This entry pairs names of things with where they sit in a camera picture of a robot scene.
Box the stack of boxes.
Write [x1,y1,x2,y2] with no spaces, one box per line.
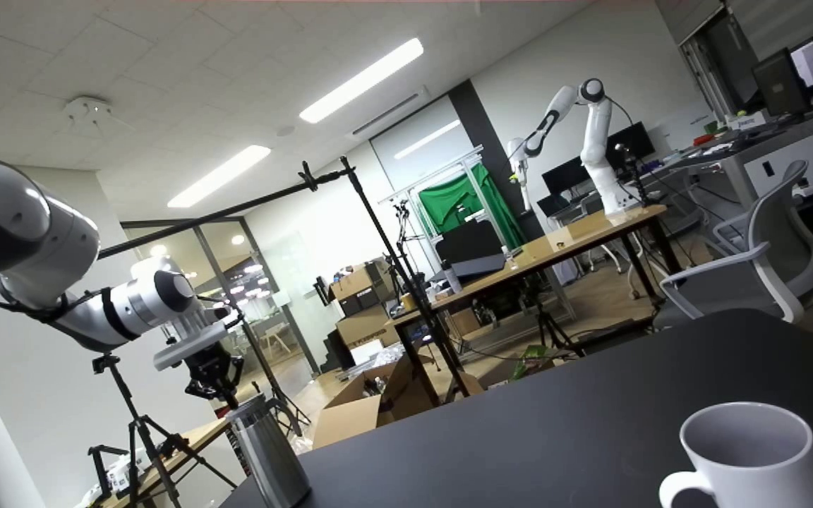
[327,258,402,352]

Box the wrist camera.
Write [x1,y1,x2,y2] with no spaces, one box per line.
[153,322,229,372]

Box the white mug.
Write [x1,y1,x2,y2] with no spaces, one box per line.
[658,401,813,508]

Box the row of monitors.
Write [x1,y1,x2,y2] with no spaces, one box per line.
[540,121,656,198]

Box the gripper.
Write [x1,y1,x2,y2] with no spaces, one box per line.
[182,341,246,411]

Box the metal clothes rack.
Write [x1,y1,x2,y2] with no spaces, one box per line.
[378,145,529,255]

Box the monitor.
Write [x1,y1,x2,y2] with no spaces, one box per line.
[752,37,813,118]

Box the grey desk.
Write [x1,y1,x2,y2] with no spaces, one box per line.
[661,99,813,212]

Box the long wooden table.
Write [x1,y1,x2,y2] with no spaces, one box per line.
[384,204,684,406]

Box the grey office chair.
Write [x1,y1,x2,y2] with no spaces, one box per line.
[652,159,813,327]

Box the flask lid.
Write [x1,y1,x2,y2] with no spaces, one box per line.
[224,394,269,426]

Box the green cloth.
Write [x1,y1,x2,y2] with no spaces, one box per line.
[417,164,524,249]

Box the steel flask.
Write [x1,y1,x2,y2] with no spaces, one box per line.
[224,394,313,508]

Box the flat cardboard box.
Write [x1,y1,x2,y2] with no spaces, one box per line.
[565,211,616,242]

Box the stand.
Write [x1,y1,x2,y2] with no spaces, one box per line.
[518,279,587,358]
[88,353,239,508]
[0,155,472,403]

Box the open cardboard box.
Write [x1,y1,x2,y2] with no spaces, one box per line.
[312,353,486,450]

